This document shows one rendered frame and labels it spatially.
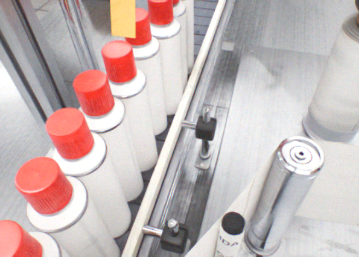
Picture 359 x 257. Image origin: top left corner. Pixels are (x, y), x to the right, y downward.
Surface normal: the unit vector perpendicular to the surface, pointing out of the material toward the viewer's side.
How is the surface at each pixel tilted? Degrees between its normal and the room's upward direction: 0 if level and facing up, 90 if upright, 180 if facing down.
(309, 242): 0
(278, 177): 90
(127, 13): 69
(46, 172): 2
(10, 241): 2
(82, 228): 90
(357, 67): 87
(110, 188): 90
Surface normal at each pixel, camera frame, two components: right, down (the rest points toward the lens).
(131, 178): 0.75, 0.49
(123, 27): -0.26, 0.47
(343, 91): -0.71, 0.52
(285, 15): -0.04, -0.65
